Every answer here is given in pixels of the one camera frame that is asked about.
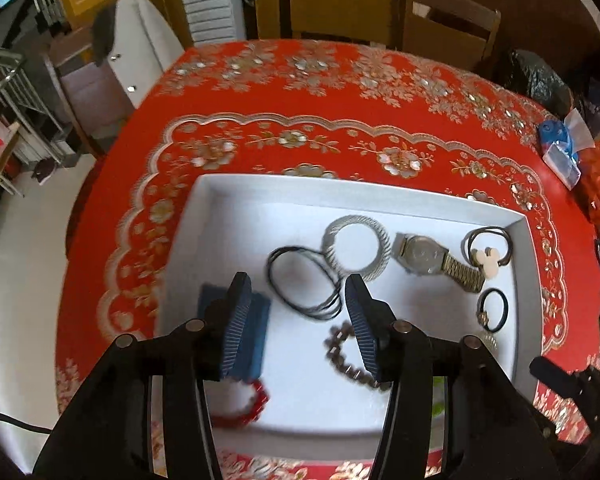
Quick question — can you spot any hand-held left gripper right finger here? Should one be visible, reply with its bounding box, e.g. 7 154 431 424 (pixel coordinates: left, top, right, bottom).
344 274 566 480

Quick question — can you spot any brown wooden chair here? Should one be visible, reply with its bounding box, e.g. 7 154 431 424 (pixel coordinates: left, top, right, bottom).
397 0 503 73

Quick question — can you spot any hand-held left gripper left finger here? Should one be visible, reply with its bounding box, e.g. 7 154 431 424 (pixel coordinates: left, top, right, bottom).
32 271 253 480

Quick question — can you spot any pair of dark shoes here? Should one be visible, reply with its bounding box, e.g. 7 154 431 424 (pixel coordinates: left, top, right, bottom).
32 157 57 186

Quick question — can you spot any wooden chair with jacket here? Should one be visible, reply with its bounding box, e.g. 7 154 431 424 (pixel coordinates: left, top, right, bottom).
42 25 136 158

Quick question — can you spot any yellow wooden cabinet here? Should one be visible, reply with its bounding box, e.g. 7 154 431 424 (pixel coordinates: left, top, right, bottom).
252 0 401 47

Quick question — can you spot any metal stair railing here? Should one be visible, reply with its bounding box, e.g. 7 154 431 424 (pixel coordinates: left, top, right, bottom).
0 45 67 161

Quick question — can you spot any black plastic bag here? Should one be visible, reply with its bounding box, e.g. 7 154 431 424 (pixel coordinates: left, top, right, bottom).
500 49 573 117

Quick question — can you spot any white rectangular tray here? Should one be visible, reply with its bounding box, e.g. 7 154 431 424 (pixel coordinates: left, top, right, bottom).
159 174 537 453

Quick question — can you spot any hair tie with cream charm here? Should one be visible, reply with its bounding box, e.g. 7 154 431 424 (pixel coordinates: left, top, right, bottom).
462 226 513 278

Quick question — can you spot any silver mesh bracelet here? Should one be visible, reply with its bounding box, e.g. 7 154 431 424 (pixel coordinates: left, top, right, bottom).
322 214 392 283

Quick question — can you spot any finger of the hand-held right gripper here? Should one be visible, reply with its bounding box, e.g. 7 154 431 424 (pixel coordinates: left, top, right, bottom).
530 357 578 396

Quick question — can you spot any round brown table top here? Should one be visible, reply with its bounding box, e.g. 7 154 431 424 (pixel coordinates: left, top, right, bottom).
447 0 600 61

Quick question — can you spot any white slatted panel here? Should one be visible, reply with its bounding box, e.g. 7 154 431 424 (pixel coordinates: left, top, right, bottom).
175 0 246 46

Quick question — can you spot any black cord necklace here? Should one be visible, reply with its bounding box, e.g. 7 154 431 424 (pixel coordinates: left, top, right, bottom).
266 246 343 320

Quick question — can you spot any green hair accessory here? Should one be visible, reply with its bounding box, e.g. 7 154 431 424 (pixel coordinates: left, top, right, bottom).
431 376 449 417

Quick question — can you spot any black cable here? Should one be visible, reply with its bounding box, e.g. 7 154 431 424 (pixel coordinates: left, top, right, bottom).
0 410 52 434

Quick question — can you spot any red floral tablecloth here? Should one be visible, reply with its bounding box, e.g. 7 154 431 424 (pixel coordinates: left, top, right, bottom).
55 37 600 480

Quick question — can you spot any red bead bracelet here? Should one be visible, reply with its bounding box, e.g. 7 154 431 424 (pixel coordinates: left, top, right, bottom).
211 379 271 430

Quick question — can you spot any brown bead bracelet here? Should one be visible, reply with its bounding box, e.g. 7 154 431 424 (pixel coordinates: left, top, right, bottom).
322 324 393 392

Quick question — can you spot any blue and white packet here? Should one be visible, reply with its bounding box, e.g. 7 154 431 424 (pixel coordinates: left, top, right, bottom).
537 120 582 191

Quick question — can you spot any metal wristwatch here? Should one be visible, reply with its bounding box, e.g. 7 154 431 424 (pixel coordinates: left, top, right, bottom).
392 232 487 293

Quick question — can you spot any black hair tie gold charm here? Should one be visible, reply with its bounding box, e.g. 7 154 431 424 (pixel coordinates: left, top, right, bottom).
476 287 510 333

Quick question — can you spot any white jacket grey collar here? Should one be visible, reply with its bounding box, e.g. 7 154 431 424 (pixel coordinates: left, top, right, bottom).
92 0 186 108

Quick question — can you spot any blue hair claw clip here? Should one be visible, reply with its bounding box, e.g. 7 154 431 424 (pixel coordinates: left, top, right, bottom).
198 284 272 381

